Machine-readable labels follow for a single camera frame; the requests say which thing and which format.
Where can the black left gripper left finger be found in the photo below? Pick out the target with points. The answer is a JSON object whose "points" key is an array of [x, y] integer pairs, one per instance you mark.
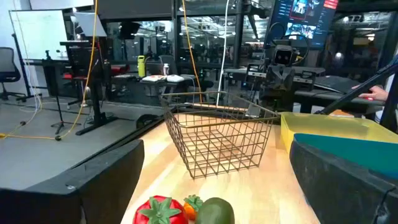
{"points": [[77, 193]]}

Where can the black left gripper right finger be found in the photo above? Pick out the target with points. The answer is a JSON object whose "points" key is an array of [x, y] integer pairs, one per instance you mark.
{"points": [[342, 193]]}

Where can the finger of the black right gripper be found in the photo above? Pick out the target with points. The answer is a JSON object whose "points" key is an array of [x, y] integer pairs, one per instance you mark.
{"points": [[266, 90], [292, 87]]}

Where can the yellow plastic tray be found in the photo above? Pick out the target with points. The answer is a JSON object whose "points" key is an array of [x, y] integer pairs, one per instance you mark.
{"points": [[326, 124]]}

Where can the red apple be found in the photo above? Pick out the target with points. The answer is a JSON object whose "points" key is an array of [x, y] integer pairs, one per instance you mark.
{"points": [[161, 213]]}

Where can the small orange toy tangerine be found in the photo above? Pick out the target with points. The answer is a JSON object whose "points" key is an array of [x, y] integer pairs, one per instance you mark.
{"points": [[190, 210]]}

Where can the green toy avocado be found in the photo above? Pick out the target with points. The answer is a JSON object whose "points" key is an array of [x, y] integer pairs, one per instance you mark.
{"points": [[216, 213]]}

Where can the teal plastic tray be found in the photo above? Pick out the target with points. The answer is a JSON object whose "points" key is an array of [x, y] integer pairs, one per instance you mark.
{"points": [[357, 152]]}

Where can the person's hand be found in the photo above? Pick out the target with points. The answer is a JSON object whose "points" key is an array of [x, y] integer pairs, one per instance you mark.
{"points": [[376, 93]]}

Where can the black standing desk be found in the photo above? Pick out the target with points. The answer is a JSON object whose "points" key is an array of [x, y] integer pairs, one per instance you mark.
{"points": [[96, 102]]}

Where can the black tripod stand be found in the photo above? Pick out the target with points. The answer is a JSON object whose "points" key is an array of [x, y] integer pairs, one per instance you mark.
{"points": [[57, 93]]}

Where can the white bottle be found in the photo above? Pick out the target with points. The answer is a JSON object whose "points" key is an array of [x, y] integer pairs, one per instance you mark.
{"points": [[166, 69]]}

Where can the green drink bottle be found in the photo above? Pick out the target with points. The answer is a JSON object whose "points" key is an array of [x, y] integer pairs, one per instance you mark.
{"points": [[141, 66]]}

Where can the grey office chair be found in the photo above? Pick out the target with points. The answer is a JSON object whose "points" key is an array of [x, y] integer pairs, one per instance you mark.
{"points": [[7, 68]]}

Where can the white whiteboard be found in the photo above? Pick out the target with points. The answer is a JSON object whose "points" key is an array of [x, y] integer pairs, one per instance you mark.
{"points": [[37, 34]]}

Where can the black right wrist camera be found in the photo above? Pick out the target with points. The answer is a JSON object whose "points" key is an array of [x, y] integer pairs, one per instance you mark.
{"points": [[283, 56]]}

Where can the large wall monitor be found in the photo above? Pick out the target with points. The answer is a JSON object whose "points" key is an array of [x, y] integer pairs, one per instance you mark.
{"points": [[304, 18]]}

